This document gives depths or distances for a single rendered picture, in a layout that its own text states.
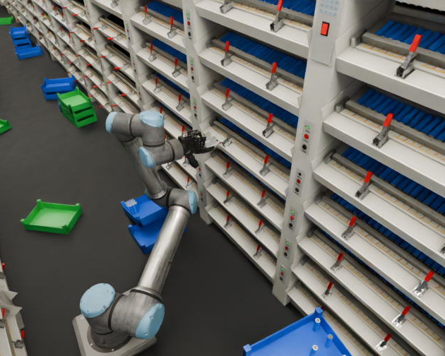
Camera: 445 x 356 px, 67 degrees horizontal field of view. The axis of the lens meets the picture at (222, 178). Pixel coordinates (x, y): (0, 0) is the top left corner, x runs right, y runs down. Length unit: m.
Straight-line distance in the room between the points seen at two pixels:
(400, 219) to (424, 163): 0.20
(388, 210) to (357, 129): 0.26
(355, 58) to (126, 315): 1.25
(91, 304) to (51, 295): 0.58
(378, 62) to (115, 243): 1.77
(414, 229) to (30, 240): 2.11
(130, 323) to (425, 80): 1.31
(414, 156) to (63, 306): 1.76
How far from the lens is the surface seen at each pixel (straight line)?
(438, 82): 0.92
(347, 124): 1.07
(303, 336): 1.31
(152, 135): 1.33
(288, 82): 1.25
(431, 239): 1.09
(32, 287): 2.22
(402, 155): 1.00
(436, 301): 1.23
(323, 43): 1.02
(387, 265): 1.24
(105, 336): 1.73
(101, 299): 1.59
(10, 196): 2.86
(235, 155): 1.56
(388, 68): 0.96
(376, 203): 1.13
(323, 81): 1.05
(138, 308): 1.53
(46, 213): 2.58
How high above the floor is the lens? 1.65
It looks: 41 degrees down
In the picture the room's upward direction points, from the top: 1 degrees counter-clockwise
